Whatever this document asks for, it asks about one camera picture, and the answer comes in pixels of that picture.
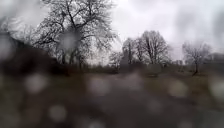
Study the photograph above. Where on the small bare tree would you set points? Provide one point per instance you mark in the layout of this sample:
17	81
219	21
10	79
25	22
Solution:
115	60

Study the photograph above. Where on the slim bare tree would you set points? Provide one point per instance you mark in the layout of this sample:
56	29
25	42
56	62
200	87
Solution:
129	53

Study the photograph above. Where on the bare tree with round crown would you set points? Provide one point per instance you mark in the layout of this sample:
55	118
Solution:
152	50

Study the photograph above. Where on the huge bare tree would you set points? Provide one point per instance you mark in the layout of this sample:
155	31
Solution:
68	50

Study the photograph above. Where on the grey asphalt path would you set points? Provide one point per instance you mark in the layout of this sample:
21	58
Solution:
130	111

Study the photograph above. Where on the grass field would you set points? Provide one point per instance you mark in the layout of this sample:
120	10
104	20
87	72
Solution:
190	83

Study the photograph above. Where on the lone bare tree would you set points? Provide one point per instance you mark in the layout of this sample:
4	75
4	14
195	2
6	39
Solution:
195	64

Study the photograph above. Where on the dark bushes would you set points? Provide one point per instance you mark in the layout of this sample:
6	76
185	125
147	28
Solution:
28	63

